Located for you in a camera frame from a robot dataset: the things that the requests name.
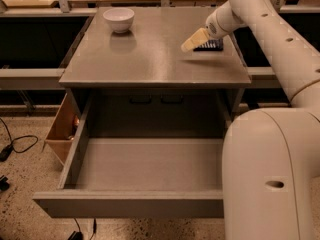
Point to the black plug at edge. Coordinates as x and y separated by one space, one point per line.
4 185

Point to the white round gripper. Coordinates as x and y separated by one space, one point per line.
213 29

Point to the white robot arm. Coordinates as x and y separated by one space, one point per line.
270 156

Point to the open grey top drawer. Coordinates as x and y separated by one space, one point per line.
143 157

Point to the brown cardboard box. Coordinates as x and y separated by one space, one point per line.
62 131

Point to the grey metal cabinet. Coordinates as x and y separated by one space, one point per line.
141 84

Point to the white ceramic bowl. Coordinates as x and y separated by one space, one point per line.
119 19

